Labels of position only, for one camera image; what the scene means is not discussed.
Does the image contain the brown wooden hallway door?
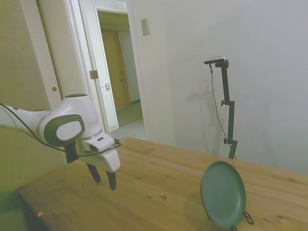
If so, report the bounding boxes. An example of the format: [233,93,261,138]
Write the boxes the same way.
[100,28,132,111]

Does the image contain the grey exterior camera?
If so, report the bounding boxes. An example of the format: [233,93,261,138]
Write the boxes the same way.
[204,55,228,65]

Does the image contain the dark green round plate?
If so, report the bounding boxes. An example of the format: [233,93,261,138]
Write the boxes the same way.
[200,160,247,230]

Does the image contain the beige wall switch plate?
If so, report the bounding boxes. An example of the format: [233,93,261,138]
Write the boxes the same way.
[140,17,150,37]

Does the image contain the white door frame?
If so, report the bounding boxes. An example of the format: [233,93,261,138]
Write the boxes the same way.
[64,0,152,142]

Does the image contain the black camera stand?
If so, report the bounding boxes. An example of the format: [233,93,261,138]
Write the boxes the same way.
[214,60,239,160]

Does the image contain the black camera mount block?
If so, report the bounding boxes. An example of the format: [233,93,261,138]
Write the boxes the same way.
[65,143,79,165]

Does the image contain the cream door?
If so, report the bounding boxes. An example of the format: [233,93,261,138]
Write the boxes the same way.
[36,0,73,167]

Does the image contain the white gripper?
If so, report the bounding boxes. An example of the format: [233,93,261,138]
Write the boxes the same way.
[77,139,121,192]

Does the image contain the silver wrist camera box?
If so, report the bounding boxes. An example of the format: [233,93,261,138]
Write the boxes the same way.
[84,135,115,154]

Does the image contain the black wire plate stand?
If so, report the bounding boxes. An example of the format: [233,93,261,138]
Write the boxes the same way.
[205,211,254,231]

